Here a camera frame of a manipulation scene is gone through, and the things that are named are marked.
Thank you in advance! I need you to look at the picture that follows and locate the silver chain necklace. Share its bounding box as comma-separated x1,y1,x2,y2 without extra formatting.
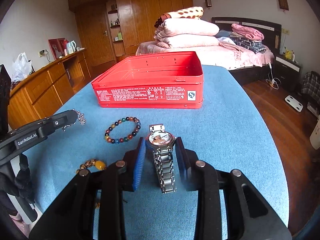
62,109,87,132

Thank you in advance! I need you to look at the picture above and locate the brown wooden bead bracelet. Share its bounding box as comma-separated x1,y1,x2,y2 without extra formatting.
75,158,107,174

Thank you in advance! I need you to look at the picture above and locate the multicolour bead bracelet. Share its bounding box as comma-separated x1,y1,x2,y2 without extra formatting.
103,116,142,145

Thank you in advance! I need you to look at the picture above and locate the silver wrist watch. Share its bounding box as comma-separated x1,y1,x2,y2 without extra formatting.
146,124,176,193

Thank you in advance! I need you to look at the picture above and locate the wooden sideboard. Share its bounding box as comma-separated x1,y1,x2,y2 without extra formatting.
8,49,92,129

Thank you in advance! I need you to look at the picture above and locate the white plastic bag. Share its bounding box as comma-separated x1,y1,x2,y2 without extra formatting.
11,52,33,82

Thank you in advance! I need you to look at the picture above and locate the white electric kettle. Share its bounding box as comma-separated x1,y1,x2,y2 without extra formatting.
66,41,76,55

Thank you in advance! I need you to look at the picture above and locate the red thermos bottle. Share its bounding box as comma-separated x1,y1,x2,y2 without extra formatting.
63,39,68,56

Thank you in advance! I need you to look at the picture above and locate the blue table cloth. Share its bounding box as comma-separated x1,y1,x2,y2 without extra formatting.
26,66,289,239

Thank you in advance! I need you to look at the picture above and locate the red metal tin box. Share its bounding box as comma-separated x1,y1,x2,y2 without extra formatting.
91,51,204,109

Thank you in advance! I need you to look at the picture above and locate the wooden wardrobe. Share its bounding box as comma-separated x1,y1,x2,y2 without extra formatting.
68,0,193,70

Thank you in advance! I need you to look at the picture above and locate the white bathroom scale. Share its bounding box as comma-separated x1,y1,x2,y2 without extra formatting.
284,95,303,112

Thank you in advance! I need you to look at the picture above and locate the plaid bag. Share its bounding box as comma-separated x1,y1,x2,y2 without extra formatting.
301,71,320,104

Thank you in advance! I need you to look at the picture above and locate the stack of folded quilts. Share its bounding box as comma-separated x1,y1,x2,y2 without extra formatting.
153,7,220,49

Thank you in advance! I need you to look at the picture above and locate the dark nightstand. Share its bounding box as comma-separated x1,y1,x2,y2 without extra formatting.
272,55,302,92

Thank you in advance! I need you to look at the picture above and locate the bed with pink cover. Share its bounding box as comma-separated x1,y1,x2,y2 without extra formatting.
136,41,274,70

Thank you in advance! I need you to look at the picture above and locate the yellow plush toy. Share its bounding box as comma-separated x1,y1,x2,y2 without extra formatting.
284,47,295,61

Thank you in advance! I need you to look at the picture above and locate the folded pink clothes pile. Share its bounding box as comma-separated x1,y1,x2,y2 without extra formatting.
229,23,267,54

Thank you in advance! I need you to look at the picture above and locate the dark headboard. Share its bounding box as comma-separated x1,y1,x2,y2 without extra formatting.
211,16,283,55

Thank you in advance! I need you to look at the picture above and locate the red picture frame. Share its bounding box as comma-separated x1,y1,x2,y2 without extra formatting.
48,38,65,60

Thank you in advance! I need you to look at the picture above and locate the white charger cable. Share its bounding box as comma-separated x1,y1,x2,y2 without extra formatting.
265,62,282,90

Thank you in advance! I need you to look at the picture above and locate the wall switch box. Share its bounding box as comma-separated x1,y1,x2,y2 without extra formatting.
205,0,212,8

